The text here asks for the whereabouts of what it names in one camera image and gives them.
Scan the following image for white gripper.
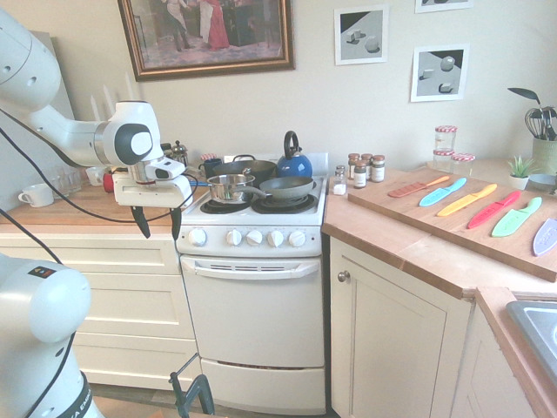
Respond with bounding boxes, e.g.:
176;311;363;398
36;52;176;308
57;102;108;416
112;171;194;241

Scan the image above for white oven door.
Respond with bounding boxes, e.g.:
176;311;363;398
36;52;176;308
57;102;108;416
178;253;327;369

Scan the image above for glass French press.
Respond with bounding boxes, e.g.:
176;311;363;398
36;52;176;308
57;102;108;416
171;139;190;170

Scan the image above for dark navy mug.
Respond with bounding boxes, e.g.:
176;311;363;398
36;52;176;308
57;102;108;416
199;158;224;180

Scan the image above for steel saucepan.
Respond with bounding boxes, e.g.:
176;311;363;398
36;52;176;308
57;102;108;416
205;173;268;205

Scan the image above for small white cup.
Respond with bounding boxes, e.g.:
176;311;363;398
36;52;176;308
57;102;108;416
84;165;108;188

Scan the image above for cream drawer cabinet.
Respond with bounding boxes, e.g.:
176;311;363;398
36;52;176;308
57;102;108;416
0;232;204;389

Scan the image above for clear glass tumblers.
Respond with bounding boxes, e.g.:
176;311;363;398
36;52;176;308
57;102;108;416
53;164;84;195

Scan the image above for dark wok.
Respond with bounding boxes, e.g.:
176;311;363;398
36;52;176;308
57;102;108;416
211;153;278;183

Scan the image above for large white coffee cup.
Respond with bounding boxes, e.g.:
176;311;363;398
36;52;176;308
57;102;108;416
17;183;56;207

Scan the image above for white electric stove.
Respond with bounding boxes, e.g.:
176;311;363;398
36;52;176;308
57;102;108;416
175;151;331;417

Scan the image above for grey frying pan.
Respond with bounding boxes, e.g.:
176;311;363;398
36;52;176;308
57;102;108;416
259;175;316;201

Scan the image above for black clamp stand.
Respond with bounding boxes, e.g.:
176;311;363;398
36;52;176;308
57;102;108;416
169;353;217;418

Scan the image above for gold framed painting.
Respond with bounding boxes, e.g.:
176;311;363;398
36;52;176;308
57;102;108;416
117;0;298;83

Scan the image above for white stove bottom drawer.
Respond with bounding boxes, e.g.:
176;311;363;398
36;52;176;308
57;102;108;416
199;357;327;416

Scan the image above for orange sheathed knife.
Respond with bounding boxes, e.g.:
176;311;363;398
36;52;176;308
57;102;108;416
387;175;451;199

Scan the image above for cream cabinet with door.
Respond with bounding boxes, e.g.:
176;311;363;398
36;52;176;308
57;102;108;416
328;236;473;418

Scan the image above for grey cube sphere print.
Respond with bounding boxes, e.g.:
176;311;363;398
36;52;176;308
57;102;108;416
333;3;391;67

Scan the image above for blue sheathed knife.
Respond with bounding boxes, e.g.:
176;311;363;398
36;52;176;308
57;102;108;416
419;177;468;207

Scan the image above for glass jar checkered lid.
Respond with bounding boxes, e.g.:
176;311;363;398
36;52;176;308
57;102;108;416
432;148;456;173

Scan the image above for wooden cutting board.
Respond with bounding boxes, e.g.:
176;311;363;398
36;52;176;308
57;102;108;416
346;166;557;284

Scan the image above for tall jar checkered lid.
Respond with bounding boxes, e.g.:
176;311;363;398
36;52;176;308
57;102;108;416
434;125;459;153

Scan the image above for yellow sheathed knife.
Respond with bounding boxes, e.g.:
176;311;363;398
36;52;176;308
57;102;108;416
436;183;499;218

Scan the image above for short jar checkered lid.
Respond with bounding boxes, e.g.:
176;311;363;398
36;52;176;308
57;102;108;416
451;152;476;177

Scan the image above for grey sphere cubes print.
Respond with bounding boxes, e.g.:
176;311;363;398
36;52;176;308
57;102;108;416
409;43;471;104

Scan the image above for red sheathed knife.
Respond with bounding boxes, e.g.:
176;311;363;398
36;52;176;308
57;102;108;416
466;190;522;230

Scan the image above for green sheathed knife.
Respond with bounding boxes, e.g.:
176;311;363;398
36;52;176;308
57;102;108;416
491;196;544;239

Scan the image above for cropped grey shapes print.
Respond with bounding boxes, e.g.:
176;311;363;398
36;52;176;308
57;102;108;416
413;0;475;15

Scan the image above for small potted green plant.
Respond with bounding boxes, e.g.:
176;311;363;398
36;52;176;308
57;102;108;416
506;155;539;191

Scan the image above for cream sink cabinet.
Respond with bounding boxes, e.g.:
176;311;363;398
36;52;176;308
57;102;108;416
451;299;557;418

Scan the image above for grey bowl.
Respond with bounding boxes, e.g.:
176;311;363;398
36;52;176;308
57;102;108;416
526;173;557;193

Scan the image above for metal whisk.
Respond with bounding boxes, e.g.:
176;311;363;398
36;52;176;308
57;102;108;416
523;107;546;141

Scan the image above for purple sheathed knife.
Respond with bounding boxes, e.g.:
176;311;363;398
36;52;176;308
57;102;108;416
531;218;557;258

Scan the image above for pale green utensil holder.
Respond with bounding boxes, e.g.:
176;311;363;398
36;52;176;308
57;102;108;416
531;136;557;176

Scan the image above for steel sink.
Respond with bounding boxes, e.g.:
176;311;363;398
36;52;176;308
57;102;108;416
505;300;557;385

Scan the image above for dark kitchen utensils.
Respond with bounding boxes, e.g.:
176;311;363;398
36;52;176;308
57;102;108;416
540;105;557;142

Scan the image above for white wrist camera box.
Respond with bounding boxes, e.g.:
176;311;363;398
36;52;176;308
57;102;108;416
143;158;186;180

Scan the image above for white oven door handle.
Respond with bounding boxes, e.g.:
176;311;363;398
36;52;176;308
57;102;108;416
190;260;321;280

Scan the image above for long black robot cable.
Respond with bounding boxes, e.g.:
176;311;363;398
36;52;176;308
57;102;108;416
0;108;208;225

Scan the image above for blue kettle black handle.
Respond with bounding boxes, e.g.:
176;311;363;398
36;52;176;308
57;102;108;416
276;130;314;179

